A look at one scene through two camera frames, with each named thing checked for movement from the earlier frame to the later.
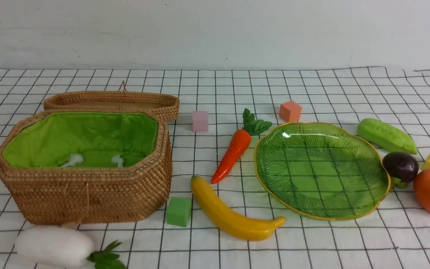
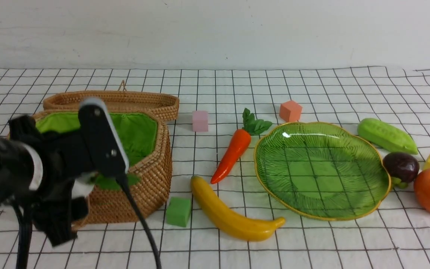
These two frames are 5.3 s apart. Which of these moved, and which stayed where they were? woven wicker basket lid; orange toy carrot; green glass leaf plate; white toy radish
Moved: white toy radish
Stayed: orange toy carrot; woven wicker basket lid; green glass leaf plate
